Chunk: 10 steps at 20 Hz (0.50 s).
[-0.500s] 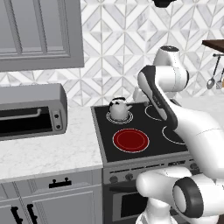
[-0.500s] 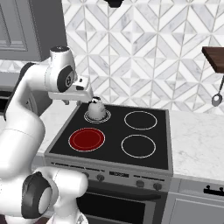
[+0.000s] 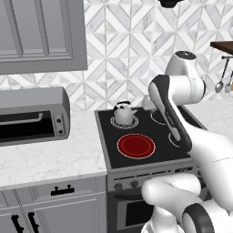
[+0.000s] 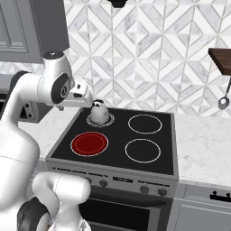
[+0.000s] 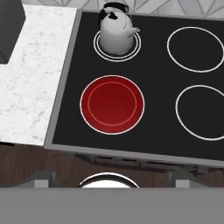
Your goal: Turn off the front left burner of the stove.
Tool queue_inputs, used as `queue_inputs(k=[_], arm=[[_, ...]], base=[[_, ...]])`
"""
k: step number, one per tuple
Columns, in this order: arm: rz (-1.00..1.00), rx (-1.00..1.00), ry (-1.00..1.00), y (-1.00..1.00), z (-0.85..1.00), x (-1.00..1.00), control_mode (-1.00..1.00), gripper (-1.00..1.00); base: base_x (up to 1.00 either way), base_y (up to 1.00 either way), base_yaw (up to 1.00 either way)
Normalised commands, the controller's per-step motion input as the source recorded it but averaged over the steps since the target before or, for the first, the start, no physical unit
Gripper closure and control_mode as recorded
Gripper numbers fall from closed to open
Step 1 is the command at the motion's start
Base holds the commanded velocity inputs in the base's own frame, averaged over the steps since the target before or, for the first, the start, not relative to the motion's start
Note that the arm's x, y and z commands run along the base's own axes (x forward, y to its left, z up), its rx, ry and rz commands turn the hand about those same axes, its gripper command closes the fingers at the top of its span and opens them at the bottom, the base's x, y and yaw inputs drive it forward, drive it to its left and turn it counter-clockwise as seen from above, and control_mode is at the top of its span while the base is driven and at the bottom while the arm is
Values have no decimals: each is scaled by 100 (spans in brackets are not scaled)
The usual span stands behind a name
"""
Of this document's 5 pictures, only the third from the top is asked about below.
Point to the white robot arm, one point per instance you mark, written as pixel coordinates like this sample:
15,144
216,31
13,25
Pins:
212,151

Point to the grey base cupboard door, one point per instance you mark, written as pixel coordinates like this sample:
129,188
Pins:
69,215
6,223

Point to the grey hanging ladle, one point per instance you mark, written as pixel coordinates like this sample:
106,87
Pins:
219,86

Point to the grey drawer front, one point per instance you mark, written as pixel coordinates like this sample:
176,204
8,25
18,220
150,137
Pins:
82,185
13,195

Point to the grey wall cupboard door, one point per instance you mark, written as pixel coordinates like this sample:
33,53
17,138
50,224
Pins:
39,30

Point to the grey toaster oven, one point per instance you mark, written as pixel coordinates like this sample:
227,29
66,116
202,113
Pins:
33,103

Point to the dark hanging rail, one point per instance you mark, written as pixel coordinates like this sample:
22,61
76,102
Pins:
227,56

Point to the oven door with window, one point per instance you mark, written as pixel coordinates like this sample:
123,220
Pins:
133,214

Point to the dark wooden shelf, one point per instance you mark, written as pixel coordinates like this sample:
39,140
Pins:
224,46

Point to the dark grey stove knob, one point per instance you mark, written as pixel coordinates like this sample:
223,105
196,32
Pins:
118,186
134,183

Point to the black stove with oven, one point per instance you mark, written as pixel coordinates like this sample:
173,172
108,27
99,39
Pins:
139,127

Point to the large round stove burner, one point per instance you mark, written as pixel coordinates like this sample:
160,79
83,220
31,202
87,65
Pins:
136,146

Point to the black range hood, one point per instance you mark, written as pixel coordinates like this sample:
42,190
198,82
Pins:
170,2

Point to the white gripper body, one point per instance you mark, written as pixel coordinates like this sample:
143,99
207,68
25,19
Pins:
149,103

